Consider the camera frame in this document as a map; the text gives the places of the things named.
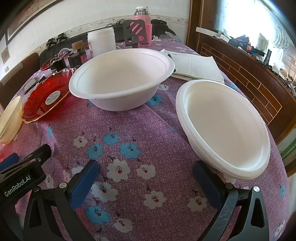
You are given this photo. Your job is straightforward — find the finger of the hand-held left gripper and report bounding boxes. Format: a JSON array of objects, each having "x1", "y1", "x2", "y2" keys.
[
  {"x1": 0, "y1": 153, "x2": 19, "y2": 171},
  {"x1": 0, "y1": 144, "x2": 52, "y2": 178}
]

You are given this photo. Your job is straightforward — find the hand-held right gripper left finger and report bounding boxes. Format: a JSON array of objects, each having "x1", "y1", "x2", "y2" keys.
[{"x1": 23, "y1": 159, "x2": 100, "y2": 241}]

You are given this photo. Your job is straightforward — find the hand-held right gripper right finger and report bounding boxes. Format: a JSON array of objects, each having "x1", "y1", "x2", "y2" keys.
[{"x1": 194, "y1": 161, "x2": 270, "y2": 241}]

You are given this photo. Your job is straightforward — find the red glass plate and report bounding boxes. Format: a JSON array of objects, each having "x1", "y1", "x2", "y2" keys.
[{"x1": 21, "y1": 68, "x2": 78, "y2": 124}]

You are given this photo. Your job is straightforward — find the large white foam bowl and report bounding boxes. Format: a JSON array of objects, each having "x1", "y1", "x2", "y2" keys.
[{"x1": 69, "y1": 48, "x2": 175, "y2": 112}]

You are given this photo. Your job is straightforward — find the cream plastic bowl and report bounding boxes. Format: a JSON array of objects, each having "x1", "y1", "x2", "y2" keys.
[{"x1": 0, "y1": 95, "x2": 23, "y2": 144}]

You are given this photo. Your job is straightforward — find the black smartphone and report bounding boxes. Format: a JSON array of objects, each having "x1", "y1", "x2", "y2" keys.
[{"x1": 24, "y1": 77, "x2": 38, "y2": 93}]

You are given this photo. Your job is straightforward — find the purple floral tablecloth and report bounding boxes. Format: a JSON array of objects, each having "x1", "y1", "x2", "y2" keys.
[{"x1": 0, "y1": 40, "x2": 292, "y2": 241}]

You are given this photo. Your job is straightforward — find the brown armchair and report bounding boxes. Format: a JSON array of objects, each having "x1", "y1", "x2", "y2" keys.
[{"x1": 0, "y1": 53, "x2": 40, "y2": 109}]

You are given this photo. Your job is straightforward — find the black jar with red label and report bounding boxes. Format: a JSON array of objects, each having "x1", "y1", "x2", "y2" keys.
[{"x1": 68, "y1": 50, "x2": 90, "y2": 68}]

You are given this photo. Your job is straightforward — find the wooden brick-pattern cabinet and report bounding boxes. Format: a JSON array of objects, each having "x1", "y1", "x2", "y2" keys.
[{"x1": 186, "y1": 28, "x2": 296, "y2": 149}]

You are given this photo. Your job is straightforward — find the white paper notebook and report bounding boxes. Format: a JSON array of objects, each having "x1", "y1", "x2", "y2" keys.
[{"x1": 161, "y1": 49, "x2": 225, "y2": 84}]

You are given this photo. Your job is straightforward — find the black pen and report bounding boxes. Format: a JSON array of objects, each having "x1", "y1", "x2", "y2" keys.
[{"x1": 167, "y1": 54, "x2": 177, "y2": 73}]

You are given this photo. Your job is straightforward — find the black leather sofa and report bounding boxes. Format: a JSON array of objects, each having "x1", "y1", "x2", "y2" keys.
[{"x1": 38, "y1": 20, "x2": 176, "y2": 67}]

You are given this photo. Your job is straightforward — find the white plastic jar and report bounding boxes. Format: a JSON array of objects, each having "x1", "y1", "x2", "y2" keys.
[{"x1": 87, "y1": 27, "x2": 116, "y2": 58}]

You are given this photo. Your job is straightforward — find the framed painting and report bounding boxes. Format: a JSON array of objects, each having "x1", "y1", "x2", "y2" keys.
[{"x1": 5, "y1": 0, "x2": 63, "y2": 43}]

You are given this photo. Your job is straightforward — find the black flashlight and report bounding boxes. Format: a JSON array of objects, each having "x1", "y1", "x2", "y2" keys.
[{"x1": 264, "y1": 49, "x2": 273, "y2": 65}]

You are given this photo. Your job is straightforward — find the black phone stand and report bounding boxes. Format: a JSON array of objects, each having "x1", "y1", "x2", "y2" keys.
[{"x1": 122, "y1": 20, "x2": 148, "y2": 47}]

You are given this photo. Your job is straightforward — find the clear plastic bag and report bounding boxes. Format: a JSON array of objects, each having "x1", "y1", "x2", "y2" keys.
[{"x1": 159, "y1": 32, "x2": 179, "y2": 43}]

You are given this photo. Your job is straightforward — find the white plastic bottle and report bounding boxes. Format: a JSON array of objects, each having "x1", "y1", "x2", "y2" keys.
[{"x1": 257, "y1": 33, "x2": 269, "y2": 52}]

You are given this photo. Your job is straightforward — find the long white box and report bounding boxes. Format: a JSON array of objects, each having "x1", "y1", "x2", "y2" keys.
[{"x1": 196, "y1": 27, "x2": 223, "y2": 37}]

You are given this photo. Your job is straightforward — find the black backpack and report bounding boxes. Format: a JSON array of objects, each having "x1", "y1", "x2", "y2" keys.
[{"x1": 151, "y1": 20, "x2": 176, "y2": 37}]

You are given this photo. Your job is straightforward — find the pink thermos bottle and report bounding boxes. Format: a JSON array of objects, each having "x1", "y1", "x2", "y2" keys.
[{"x1": 132, "y1": 6, "x2": 153, "y2": 48}]

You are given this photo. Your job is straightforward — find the small wall plaque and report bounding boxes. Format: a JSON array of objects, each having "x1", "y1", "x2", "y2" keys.
[{"x1": 1, "y1": 46, "x2": 10, "y2": 64}]

